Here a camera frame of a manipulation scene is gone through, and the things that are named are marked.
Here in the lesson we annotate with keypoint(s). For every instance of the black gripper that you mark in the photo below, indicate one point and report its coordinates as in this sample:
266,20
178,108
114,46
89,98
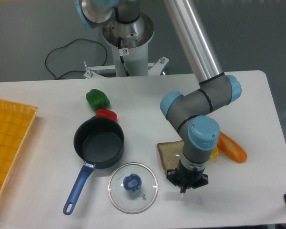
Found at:
187,178

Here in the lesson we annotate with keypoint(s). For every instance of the bagged slice of toast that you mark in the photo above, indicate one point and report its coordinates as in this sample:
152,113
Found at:
168,156

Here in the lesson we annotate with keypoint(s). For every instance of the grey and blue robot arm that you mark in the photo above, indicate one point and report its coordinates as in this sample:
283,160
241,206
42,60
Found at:
188,114

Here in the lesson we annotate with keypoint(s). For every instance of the yellow bell pepper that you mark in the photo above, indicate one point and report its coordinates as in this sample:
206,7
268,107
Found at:
214,153

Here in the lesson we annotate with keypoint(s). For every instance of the orange baguette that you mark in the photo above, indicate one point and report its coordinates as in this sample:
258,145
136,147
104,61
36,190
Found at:
231,149

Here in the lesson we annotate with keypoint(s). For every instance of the glass lid with blue knob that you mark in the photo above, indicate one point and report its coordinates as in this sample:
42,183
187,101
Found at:
132,188

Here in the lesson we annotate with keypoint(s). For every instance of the red bell pepper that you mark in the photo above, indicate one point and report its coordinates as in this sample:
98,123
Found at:
106,113

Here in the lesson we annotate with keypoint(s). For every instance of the green bell pepper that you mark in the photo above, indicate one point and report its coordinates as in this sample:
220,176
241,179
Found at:
97,100

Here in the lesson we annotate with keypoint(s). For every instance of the yellow woven basket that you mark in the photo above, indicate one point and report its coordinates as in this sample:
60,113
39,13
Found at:
15,121

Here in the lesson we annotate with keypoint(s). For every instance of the black pan with blue handle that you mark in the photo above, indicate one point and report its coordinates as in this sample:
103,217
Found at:
99,142

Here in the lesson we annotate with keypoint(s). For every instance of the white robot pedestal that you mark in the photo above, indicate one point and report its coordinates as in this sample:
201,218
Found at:
129,45

